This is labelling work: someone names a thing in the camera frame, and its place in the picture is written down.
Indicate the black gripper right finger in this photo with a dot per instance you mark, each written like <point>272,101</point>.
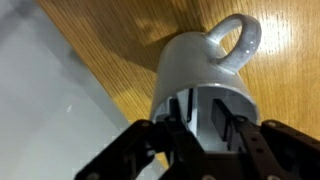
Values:
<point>283,150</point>

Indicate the white ceramic mug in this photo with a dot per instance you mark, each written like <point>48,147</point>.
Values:
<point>193,63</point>

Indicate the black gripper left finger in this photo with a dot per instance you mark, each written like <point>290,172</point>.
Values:
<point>133,153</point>

